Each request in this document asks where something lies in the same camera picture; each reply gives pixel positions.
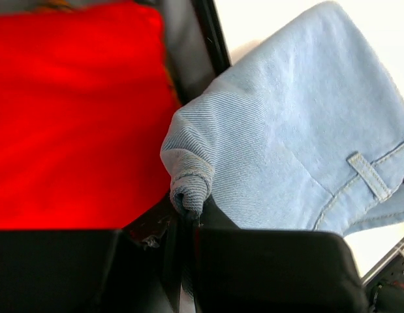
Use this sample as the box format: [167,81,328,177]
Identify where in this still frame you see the red cloth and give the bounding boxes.
[0,1,179,230]

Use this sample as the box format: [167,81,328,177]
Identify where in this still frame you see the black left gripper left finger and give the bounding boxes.
[0,201,180,312]

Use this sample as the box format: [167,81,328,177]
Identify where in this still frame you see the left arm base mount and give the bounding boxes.
[362,237,404,313]

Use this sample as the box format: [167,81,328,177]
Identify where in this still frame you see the orange patterned towel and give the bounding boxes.
[33,0,74,12]

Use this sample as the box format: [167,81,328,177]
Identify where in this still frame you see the grey-lined suitcase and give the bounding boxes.
[138,0,230,104]

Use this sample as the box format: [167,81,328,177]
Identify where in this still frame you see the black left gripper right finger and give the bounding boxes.
[193,199,368,312]

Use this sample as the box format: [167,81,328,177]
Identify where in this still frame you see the light blue denim jeans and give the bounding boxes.
[161,2,404,235]

